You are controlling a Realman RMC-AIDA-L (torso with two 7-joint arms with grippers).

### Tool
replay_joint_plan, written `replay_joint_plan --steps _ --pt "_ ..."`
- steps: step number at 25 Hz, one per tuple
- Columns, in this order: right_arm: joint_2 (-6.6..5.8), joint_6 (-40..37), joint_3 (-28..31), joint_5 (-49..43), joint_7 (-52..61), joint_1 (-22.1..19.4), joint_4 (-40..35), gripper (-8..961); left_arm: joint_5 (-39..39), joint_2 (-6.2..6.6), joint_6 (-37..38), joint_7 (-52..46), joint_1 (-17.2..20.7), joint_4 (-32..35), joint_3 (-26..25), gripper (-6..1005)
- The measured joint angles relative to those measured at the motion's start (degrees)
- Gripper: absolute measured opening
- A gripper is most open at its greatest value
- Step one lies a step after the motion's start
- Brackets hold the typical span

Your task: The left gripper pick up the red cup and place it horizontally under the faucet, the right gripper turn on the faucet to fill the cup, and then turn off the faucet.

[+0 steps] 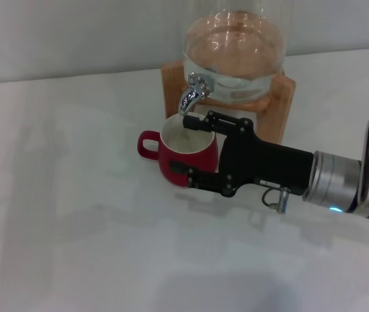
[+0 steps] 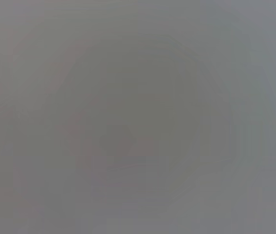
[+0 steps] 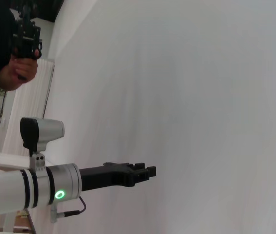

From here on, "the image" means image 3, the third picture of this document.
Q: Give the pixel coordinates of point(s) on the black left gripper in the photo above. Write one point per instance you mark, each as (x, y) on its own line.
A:
(103, 176)

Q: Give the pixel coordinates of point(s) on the bare person hand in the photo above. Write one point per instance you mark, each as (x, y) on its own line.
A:
(13, 75)

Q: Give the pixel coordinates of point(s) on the white pleated curtain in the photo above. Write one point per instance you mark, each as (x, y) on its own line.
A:
(30, 102)

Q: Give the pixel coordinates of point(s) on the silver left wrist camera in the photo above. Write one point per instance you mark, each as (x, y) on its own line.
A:
(47, 134)

